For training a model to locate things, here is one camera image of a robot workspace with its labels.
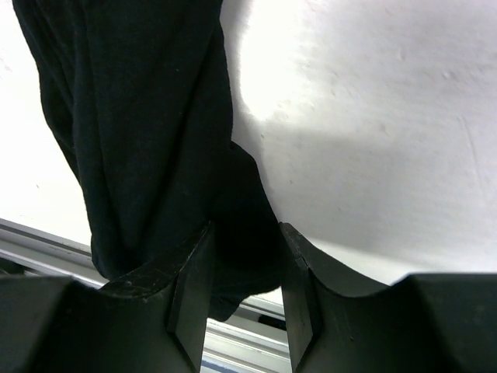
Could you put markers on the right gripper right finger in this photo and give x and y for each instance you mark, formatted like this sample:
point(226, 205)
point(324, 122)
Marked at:
point(339, 320)

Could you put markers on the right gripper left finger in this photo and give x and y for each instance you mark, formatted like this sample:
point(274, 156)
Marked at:
point(152, 319)

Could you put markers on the black underwear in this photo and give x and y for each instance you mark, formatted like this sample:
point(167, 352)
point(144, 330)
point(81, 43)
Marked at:
point(137, 96)

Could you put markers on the aluminium frame rail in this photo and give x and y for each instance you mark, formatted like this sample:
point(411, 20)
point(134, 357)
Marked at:
point(252, 339)

